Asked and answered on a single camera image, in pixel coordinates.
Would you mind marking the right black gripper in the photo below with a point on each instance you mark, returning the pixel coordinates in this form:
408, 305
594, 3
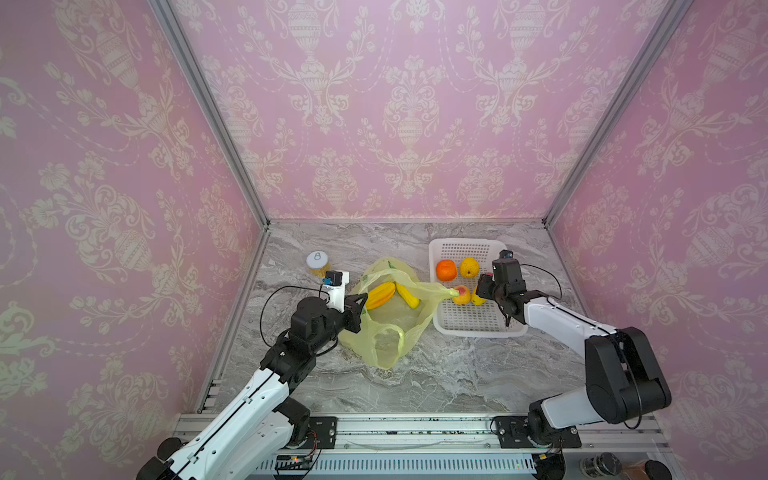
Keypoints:
487, 288

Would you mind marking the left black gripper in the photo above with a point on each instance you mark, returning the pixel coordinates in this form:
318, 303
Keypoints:
353, 311

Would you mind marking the yellow lemon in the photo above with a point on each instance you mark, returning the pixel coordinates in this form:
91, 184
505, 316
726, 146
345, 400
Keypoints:
476, 299
469, 268

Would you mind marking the peach fruit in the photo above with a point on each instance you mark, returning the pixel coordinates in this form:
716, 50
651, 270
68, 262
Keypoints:
463, 295

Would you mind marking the white plastic basket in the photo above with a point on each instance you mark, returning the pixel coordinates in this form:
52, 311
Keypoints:
471, 319

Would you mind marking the orange fruit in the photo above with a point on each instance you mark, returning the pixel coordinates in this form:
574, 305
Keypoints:
446, 270

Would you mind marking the yellow-green plastic bag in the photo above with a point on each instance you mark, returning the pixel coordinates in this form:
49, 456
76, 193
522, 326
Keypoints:
391, 331

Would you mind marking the yellow banana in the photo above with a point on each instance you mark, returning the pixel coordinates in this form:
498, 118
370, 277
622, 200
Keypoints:
380, 295

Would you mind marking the small yellow fruit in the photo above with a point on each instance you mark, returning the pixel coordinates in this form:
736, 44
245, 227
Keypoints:
411, 300

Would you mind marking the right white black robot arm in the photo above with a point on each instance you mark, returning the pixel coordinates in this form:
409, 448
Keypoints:
623, 378

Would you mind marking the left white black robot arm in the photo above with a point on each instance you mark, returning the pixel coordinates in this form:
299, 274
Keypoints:
263, 418

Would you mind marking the glass jar metal lid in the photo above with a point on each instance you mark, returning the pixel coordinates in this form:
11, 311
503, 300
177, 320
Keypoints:
600, 466

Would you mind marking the dark round lid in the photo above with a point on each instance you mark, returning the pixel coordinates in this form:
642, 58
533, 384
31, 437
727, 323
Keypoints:
656, 470

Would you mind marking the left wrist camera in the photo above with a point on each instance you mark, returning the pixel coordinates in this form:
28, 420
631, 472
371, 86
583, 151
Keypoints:
335, 283

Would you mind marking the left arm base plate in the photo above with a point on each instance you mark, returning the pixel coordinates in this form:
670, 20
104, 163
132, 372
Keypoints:
312, 432

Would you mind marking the aluminium mounting rail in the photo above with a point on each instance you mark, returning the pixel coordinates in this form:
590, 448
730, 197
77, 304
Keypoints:
451, 446

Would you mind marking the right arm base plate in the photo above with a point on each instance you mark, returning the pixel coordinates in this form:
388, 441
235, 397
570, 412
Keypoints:
522, 432

